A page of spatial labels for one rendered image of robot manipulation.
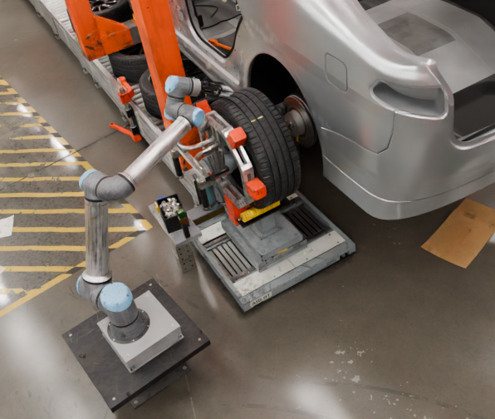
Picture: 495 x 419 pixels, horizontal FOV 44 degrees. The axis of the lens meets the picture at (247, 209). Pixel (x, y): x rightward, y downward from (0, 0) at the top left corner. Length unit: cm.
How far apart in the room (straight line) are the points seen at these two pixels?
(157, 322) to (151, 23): 159
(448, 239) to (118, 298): 212
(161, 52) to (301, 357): 187
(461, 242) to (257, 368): 154
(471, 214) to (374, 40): 190
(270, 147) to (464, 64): 138
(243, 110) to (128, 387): 153
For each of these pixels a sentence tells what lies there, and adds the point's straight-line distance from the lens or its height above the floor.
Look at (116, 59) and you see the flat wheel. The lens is 556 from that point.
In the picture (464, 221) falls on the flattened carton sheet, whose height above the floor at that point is 1.
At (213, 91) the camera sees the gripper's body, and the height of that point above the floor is 128.
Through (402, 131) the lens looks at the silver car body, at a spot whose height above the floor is 133.
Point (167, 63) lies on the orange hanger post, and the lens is 357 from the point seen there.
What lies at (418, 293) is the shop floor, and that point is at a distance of 379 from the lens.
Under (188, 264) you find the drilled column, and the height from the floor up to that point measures 5.
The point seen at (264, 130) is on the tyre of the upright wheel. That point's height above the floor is 110.
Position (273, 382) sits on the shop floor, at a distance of 344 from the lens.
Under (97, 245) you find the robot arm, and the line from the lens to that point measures 311.
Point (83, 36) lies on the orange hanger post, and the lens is 549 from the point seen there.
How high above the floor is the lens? 292
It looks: 42 degrees down
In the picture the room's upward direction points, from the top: 10 degrees counter-clockwise
